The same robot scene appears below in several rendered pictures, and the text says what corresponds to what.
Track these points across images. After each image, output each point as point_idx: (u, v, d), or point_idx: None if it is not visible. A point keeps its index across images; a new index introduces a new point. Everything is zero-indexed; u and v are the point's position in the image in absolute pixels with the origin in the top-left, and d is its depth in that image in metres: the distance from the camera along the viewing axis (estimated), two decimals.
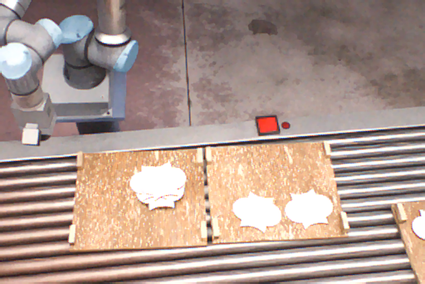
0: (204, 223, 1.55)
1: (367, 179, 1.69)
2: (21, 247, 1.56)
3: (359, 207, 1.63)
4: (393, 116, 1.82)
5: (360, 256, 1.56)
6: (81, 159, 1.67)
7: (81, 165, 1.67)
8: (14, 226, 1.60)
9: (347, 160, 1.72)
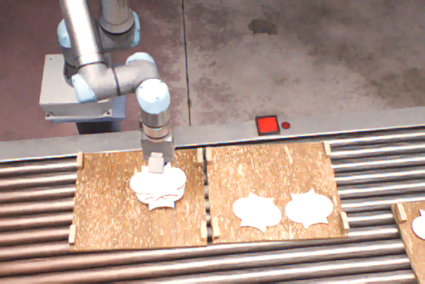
0: (204, 223, 1.55)
1: (367, 179, 1.69)
2: (21, 247, 1.56)
3: (359, 207, 1.63)
4: (393, 116, 1.82)
5: (360, 256, 1.56)
6: (81, 159, 1.67)
7: (81, 165, 1.67)
8: (14, 226, 1.60)
9: (347, 160, 1.72)
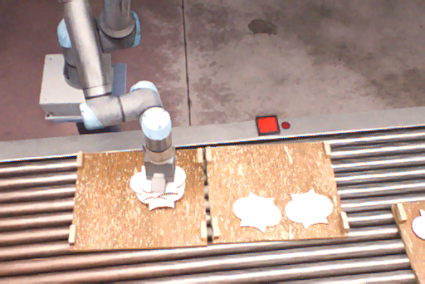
0: (204, 223, 1.55)
1: (367, 179, 1.69)
2: (21, 247, 1.56)
3: (359, 207, 1.63)
4: (393, 116, 1.82)
5: (360, 256, 1.56)
6: (81, 159, 1.67)
7: (81, 165, 1.67)
8: (14, 226, 1.60)
9: (347, 160, 1.72)
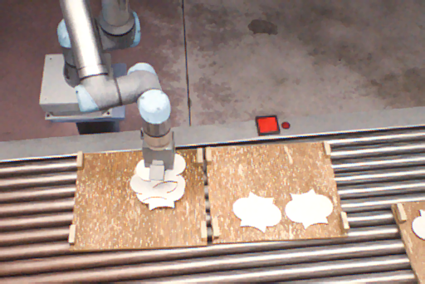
0: (204, 223, 1.55)
1: (367, 179, 1.69)
2: (21, 247, 1.56)
3: (359, 207, 1.63)
4: (393, 116, 1.82)
5: (360, 256, 1.56)
6: (81, 159, 1.67)
7: (81, 165, 1.67)
8: (14, 226, 1.60)
9: (347, 160, 1.72)
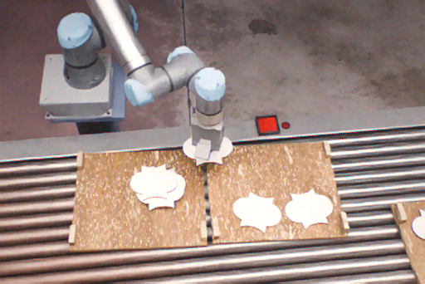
0: (204, 223, 1.55)
1: (367, 179, 1.69)
2: (21, 247, 1.56)
3: (359, 207, 1.63)
4: (393, 116, 1.82)
5: (360, 256, 1.56)
6: (81, 159, 1.67)
7: (81, 165, 1.67)
8: (14, 226, 1.60)
9: (347, 160, 1.72)
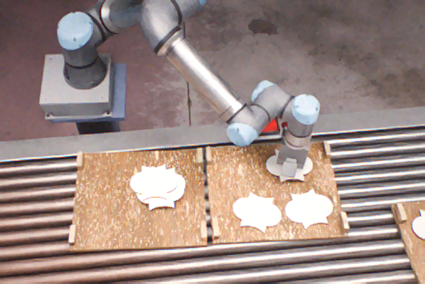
0: (204, 223, 1.55)
1: (367, 179, 1.69)
2: (21, 247, 1.56)
3: (359, 207, 1.63)
4: (393, 116, 1.82)
5: (360, 256, 1.56)
6: (81, 159, 1.67)
7: (81, 165, 1.67)
8: (14, 226, 1.60)
9: (347, 160, 1.72)
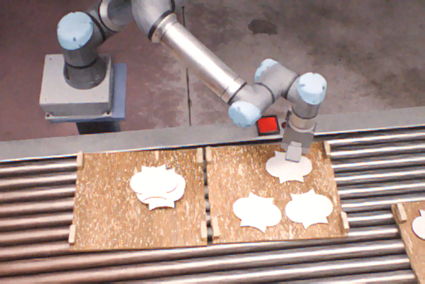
0: (204, 223, 1.55)
1: (367, 179, 1.69)
2: (21, 247, 1.56)
3: (359, 207, 1.63)
4: (393, 116, 1.82)
5: (360, 256, 1.56)
6: (81, 159, 1.67)
7: (81, 165, 1.67)
8: (14, 226, 1.60)
9: (347, 160, 1.72)
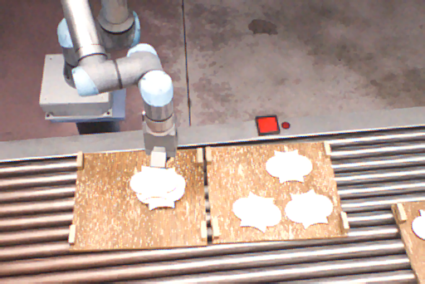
0: (204, 223, 1.55)
1: (367, 179, 1.69)
2: (21, 247, 1.56)
3: (359, 207, 1.63)
4: (393, 116, 1.82)
5: (360, 256, 1.56)
6: (81, 159, 1.67)
7: (81, 165, 1.67)
8: (14, 226, 1.60)
9: (347, 160, 1.72)
